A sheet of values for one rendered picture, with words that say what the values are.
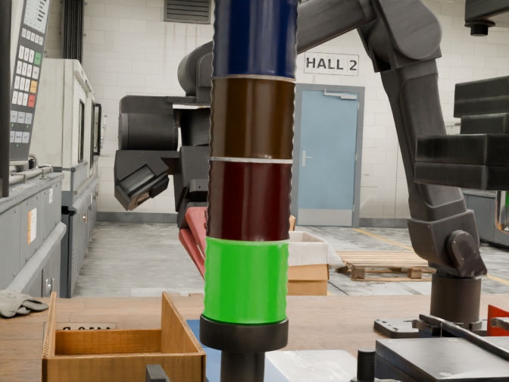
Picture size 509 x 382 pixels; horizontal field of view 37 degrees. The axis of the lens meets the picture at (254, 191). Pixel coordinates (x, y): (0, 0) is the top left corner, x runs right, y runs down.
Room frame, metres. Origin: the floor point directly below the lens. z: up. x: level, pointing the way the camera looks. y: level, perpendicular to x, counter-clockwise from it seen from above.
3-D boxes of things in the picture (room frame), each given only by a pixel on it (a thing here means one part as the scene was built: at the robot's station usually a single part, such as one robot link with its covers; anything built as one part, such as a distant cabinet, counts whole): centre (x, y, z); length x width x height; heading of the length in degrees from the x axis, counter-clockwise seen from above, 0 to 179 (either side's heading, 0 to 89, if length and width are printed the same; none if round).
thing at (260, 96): (0.33, 0.00, 1.14); 0.04 x 0.04 x 0.03
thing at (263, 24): (0.33, 0.00, 1.17); 0.04 x 0.04 x 0.03
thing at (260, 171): (0.33, 0.00, 1.10); 0.04 x 0.04 x 0.03
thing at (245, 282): (0.33, 0.00, 1.07); 0.04 x 0.04 x 0.03
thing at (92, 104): (7.37, 1.59, 1.21); 0.86 x 0.10 x 0.79; 10
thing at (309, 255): (4.29, -0.14, 0.40); 0.66 x 0.62 x 0.50; 11
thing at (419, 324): (0.62, -0.16, 0.98); 0.07 x 0.02 x 0.01; 14
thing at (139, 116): (0.86, 0.10, 1.17); 0.12 x 0.09 x 0.12; 105
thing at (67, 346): (0.67, 0.12, 0.93); 0.25 x 0.13 x 0.08; 14
